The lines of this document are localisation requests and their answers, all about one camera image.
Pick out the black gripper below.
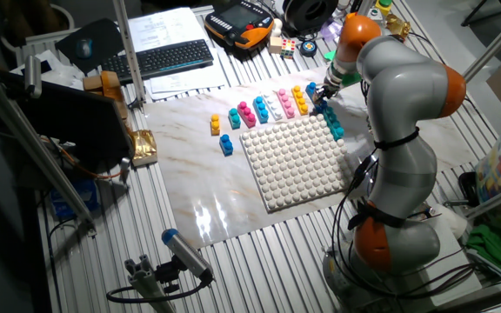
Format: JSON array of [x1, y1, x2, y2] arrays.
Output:
[[314, 80, 341, 110]]

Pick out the blue four-stud block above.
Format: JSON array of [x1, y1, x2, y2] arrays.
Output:
[[304, 81, 328, 115]]

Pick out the yellow four-stud block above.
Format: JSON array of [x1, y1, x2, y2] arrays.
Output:
[[291, 84, 310, 117]]

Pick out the teal four-stud block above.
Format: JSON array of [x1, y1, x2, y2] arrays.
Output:
[[319, 105, 346, 142]]

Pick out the pink four-stud block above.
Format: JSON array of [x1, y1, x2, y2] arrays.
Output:
[[276, 88, 297, 119]]

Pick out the white four-stud block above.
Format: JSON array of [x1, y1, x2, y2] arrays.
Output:
[[262, 91, 284, 122]]

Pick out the round black disc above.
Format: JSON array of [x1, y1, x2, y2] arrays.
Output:
[[298, 40, 318, 58]]

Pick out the light blue three-stud block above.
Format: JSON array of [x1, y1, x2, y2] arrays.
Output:
[[252, 95, 271, 124]]

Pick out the Rubik's cube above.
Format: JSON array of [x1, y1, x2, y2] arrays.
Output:
[[279, 38, 297, 60]]

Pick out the white studded baseplate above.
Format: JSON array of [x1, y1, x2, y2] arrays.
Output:
[[238, 113, 356, 213]]

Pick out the purple translucent object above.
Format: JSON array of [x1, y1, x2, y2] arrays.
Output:
[[319, 19, 343, 43]]

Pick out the magenta three-stud block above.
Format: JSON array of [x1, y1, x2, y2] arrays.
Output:
[[237, 101, 257, 129]]

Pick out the black filament spool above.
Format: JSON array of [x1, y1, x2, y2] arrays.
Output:
[[281, 0, 340, 38]]

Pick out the teal two-stud block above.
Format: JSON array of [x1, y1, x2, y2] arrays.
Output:
[[227, 107, 242, 130]]

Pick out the white button box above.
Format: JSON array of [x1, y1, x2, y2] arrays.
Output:
[[365, 6, 384, 23]]

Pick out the blue two-stud block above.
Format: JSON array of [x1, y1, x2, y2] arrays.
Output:
[[218, 133, 235, 157]]

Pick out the yellow green button box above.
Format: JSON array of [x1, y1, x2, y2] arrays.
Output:
[[374, 0, 394, 18]]

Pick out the black orange teach pendant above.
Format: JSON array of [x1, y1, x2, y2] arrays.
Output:
[[204, 0, 276, 50]]

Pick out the printed paper sheets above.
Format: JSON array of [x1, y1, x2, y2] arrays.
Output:
[[144, 58, 229, 102]]

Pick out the marble pattern board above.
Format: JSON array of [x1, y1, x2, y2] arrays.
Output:
[[144, 64, 480, 250]]

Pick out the black keyboard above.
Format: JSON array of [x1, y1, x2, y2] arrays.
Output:
[[101, 38, 215, 86]]

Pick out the printed paper stack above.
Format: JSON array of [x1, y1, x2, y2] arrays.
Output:
[[126, 6, 211, 54]]

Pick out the long aluminium profile beam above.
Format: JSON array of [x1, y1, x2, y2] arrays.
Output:
[[465, 177, 501, 221], [461, 2, 501, 83], [0, 58, 98, 238]]

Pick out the gold foil bag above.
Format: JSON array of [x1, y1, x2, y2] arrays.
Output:
[[128, 129, 159, 169]]

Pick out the black mouse pad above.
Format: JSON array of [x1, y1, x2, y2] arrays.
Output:
[[54, 17, 125, 75]]

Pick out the green cloth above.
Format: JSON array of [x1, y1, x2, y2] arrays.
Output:
[[465, 199, 501, 273]]

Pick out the black monitor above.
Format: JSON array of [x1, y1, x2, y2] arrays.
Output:
[[0, 69, 135, 175]]

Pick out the computer mouse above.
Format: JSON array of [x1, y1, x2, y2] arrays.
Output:
[[75, 37, 94, 60]]

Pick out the blue packet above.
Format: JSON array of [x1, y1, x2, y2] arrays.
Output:
[[49, 178, 100, 222]]

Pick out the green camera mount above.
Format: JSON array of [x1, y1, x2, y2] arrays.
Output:
[[323, 49, 363, 87]]

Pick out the black strap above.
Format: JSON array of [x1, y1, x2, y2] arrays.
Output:
[[372, 127, 421, 152], [347, 200, 408, 231]]

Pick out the silver camera with blue end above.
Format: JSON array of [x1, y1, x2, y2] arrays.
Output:
[[161, 228, 215, 283]]

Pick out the aluminium camera bracket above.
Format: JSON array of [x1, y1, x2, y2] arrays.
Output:
[[124, 254, 177, 313]]

